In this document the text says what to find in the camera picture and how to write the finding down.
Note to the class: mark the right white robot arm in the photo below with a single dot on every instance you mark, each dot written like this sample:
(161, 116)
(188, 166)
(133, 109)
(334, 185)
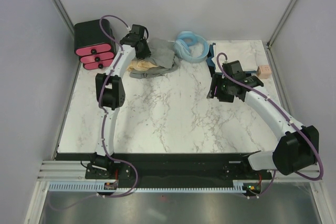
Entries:
(297, 146)

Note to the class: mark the yellow t shirt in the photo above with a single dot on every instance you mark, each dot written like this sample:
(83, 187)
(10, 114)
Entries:
(141, 65)

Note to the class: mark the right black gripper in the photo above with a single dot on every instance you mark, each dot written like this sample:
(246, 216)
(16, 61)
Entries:
(217, 80)

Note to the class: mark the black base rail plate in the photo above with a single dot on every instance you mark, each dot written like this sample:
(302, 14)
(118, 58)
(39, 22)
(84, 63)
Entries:
(198, 169)

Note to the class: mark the black pink drawer box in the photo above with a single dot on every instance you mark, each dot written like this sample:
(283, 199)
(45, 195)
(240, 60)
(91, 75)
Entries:
(93, 44)

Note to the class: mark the grey t shirt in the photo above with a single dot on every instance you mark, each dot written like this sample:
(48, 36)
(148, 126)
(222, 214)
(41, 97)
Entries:
(163, 55)

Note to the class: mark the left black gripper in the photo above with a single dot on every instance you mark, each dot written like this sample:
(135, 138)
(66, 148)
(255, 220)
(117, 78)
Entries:
(147, 53)

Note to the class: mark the pink cube power strip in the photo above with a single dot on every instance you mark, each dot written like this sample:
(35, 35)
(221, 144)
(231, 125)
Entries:
(264, 72)

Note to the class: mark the light blue cable duct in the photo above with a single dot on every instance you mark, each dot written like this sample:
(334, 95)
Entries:
(104, 187)

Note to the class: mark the light blue headphones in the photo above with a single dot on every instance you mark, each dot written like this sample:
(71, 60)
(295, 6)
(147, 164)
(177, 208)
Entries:
(183, 43)

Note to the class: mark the white blue folded t shirt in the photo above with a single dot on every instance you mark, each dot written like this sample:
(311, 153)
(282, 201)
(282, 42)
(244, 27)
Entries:
(244, 51)

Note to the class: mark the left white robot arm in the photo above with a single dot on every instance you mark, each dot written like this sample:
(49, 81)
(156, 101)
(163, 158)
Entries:
(111, 97)

